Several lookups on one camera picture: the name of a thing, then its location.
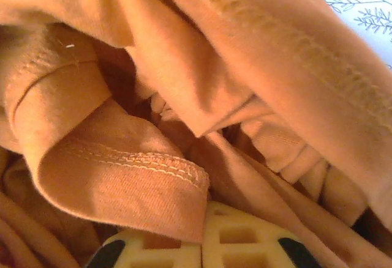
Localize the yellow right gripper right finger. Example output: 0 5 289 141
202 200 322 268

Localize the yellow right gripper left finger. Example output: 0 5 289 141
87 229 203 268

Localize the floral table cover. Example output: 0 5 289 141
301 0 392 70

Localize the orange t-shirt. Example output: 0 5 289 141
0 0 392 268

